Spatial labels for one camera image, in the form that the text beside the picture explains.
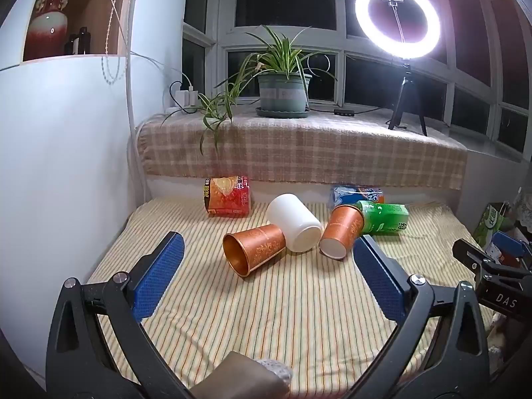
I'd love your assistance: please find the red snack packet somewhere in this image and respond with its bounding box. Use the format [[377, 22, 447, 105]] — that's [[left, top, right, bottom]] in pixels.
[[203, 175, 252, 218]]

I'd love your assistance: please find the white window frame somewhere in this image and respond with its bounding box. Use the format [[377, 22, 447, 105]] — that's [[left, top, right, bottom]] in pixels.
[[182, 0, 532, 155]]

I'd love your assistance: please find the grey knitted cloth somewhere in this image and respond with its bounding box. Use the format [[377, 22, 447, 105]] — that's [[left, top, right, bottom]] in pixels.
[[253, 358, 294, 388]]

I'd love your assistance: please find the green drink box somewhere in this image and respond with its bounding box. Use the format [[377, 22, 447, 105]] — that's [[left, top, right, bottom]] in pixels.
[[354, 200, 410, 236]]

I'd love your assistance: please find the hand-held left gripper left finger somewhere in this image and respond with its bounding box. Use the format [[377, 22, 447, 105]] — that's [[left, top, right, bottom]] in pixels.
[[45, 230, 193, 399]]

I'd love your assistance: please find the copper cup with white inside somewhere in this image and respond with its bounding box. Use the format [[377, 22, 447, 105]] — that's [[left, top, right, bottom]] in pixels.
[[319, 204, 365, 260]]

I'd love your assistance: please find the red and white vase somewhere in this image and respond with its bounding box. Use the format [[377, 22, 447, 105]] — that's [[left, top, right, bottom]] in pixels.
[[25, 0, 78, 62]]

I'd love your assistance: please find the brown cloth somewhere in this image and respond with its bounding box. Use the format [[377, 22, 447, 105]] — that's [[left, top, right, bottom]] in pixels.
[[188, 351, 292, 399]]

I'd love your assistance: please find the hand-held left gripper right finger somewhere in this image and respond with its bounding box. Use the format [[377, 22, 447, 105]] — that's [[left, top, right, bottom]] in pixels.
[[352, 234, 494, 399]]

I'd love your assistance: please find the grey-green plant pot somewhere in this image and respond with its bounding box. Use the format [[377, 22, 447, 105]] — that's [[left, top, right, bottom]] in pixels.
[[256, 71, 313, 113]]

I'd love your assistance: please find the green cardboard box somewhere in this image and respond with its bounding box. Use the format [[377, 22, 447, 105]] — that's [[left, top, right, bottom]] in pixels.
[[471, 202, 517, 251]]

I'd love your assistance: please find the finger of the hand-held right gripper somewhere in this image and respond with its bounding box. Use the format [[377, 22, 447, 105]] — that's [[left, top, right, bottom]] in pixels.
[[452, 238, 501, 276], [491, 230, 532, 259]]

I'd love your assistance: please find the striped blanket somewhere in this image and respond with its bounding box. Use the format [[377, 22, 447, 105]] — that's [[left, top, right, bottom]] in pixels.
[[84, 197, 496, 396]]

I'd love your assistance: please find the white cable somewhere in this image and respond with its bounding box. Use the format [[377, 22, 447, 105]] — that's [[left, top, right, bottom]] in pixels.
[[93, 0, 189, 92]]

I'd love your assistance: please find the white cabinet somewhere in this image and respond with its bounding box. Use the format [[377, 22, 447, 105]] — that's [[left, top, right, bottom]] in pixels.
[[0, 0, 191, 385]]

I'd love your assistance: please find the black bottle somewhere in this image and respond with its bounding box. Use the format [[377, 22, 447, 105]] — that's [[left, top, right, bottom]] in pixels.
[[64, 27, 91, 56]]

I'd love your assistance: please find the ring light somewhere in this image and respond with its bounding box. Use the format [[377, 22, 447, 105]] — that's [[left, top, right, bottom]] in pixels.
[[354, 0, 442, 60]]

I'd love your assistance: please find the plaid cloth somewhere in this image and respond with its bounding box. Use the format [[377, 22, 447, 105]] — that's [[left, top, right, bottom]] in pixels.
[[136, 113, 469, 193]]

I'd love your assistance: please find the dark green pot saucer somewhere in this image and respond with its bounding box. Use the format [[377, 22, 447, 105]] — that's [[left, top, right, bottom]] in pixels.
[[255, 106, 312, 119]]

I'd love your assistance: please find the spider plant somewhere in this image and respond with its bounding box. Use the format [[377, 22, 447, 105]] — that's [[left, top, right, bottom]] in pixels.
[[195, 25, 338, 155]]

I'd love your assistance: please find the black tripod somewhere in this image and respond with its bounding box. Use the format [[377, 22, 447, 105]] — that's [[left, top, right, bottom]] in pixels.
[[387, 62, 428, 137]]

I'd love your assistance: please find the blue snack packet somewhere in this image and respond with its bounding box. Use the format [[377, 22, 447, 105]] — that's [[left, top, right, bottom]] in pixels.
[[330, 185, 384, 211]]

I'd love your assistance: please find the phone holder clamp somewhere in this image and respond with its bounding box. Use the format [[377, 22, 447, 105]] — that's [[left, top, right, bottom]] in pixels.
[[379, 0, 407, 43]]

